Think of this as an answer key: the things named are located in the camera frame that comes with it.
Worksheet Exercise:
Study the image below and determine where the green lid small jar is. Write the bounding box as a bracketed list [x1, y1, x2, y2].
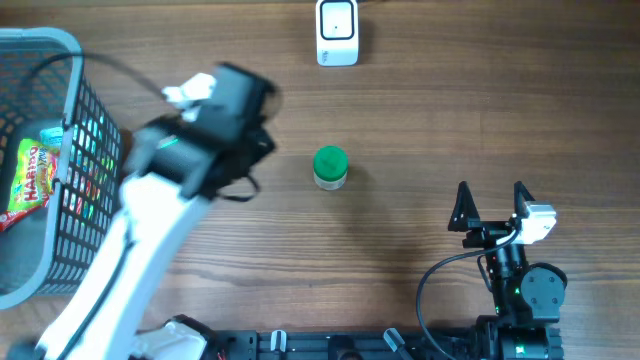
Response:
[313, 145, 349, 191]

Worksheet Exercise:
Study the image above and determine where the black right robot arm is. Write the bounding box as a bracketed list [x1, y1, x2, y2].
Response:
[448, 182, 568, 360]

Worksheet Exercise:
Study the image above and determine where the grey plastic mesh basket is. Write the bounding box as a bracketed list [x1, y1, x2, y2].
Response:
[1, 28, 123, 309]

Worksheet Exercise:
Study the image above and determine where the white barcode scanner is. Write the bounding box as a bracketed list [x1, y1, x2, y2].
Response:
[315, 0, 359, 67]

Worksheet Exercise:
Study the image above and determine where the green Haribo candy bag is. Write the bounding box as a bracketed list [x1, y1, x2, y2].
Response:
[1, 138, 59, 232]

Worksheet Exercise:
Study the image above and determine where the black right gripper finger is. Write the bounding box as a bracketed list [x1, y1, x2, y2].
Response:
[447, 181, 481, 232]
[514, 181, 535, 217]

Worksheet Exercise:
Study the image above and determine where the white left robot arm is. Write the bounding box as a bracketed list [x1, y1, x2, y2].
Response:
[8, 63, 278, 359]

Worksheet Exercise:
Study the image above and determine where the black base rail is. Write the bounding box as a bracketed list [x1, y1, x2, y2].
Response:
[119, 314, 481, 360]

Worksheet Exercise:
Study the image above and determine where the mint wet wipes packet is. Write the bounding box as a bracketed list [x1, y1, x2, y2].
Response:
[39, 127, 64, 149]

